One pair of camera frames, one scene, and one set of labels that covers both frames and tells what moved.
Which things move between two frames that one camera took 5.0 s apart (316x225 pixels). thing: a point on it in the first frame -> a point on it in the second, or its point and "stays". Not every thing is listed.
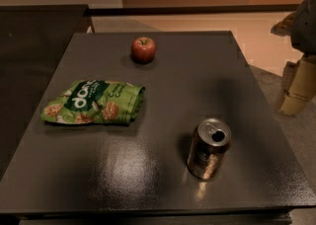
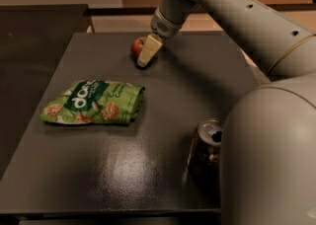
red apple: (143, 50) stays
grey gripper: (306, 27) -> (162, 25)
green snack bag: (88, 102) stays
